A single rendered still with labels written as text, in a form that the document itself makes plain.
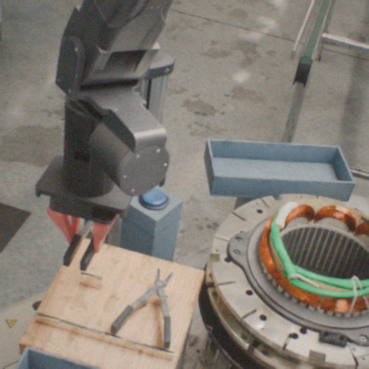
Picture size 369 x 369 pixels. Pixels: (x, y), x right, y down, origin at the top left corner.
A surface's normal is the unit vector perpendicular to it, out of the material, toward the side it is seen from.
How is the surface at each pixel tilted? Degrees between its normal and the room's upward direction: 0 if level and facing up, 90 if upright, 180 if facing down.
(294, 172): 0
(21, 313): 0
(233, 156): 90
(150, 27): 112
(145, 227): 90
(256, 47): 0
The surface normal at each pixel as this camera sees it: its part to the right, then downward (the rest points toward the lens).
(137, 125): 0.27, -0.76
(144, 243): -0.60, 0.44
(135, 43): 0.45, 0.83
